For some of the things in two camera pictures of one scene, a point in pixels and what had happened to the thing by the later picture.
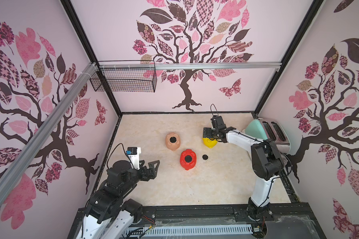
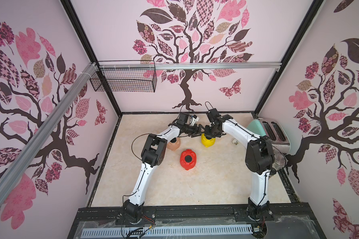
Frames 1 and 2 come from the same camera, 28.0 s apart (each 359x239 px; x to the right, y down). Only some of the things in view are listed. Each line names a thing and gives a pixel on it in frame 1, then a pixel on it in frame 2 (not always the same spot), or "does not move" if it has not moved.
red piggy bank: [186, 165] does not move
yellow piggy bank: [209, 143] does not move
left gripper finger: [153, 167] -> [200, 131]
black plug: [187, 159] does not move
